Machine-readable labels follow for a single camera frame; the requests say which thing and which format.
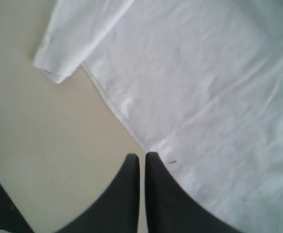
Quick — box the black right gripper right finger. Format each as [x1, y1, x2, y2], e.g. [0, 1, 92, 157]
[145, 152, 238, 233]

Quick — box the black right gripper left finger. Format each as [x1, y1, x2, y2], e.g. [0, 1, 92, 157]
[58, 154, 140, 233]

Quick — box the white t-shirt red lettering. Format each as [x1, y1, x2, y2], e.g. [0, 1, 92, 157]
[34, 0, 283, 233]

